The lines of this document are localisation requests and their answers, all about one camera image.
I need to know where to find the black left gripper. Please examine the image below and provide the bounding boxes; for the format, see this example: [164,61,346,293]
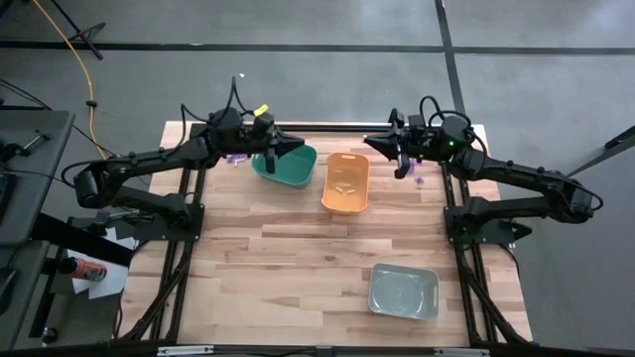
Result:
[236,111,307,176]

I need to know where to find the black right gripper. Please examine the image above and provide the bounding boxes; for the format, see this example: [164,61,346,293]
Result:
[363,107,447,180]

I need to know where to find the teal plastic bin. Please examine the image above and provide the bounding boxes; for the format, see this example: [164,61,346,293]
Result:
[250,143,318,190]

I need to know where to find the orange plastic bin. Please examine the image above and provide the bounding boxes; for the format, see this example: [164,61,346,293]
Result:
[320,151,371,216]

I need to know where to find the white plastic bin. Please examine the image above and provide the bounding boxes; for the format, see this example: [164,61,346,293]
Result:
[367,262,441,321]

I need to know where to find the white paper sheets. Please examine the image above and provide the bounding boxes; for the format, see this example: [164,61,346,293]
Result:
[66,225,131,301]

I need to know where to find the black tripod stand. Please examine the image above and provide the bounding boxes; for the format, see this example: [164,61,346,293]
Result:
[47,0,108,61]

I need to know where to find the black floor stand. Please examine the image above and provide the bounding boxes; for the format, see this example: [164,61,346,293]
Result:
[567,123,635,179]

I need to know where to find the orange spray can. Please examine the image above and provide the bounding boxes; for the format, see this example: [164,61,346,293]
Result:
[58,256,109,283]

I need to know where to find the grey desk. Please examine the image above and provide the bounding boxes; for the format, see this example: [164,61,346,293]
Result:
[0,108,76,351]

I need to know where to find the black desk gadget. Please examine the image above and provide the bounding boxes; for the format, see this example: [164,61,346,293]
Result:
[0,127,51,163]

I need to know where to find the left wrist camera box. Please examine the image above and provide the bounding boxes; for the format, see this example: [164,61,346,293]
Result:
[251,111,276,140]

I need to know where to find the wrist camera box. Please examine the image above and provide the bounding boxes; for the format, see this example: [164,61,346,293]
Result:
[407,114,429,136]
[251,111,276,140]

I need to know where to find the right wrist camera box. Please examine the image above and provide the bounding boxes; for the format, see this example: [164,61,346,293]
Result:
[407,114,429,136]

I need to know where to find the yellow extension cable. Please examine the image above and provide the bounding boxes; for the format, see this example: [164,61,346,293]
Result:
[32,0,96,161]

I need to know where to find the silver aluminium bracket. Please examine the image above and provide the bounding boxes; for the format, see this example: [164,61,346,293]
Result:
[157,345,215,357]
[433,347,491,357]

